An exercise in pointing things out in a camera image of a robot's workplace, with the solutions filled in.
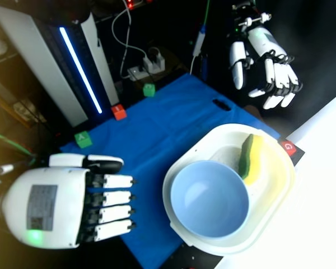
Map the red block letter G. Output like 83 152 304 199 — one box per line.
279 139 297 156

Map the green block letter Y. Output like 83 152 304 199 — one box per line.
74 131 93 149

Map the white cable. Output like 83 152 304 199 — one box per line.
111 0 150 79

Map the red block letter I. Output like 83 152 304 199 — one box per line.
111 104 127 121

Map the white power strip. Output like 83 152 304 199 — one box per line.
128 66 155 82

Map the yellow and green sponge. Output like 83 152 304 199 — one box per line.
239 133 267 187

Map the white column with blue light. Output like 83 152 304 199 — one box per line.
0 2 121 127

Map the light blue bowl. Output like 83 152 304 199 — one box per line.
170 160 250 239

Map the green block letter C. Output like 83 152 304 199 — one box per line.
142 83 156 98

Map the green cable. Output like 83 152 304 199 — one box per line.
0 130 36 166
200 0 211 29

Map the blue cloth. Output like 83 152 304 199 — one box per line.
59 73 282 269

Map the white and blue adapter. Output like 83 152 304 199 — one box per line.
192 24 208 57

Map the white plastic basin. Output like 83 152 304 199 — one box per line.
162 123 297 256

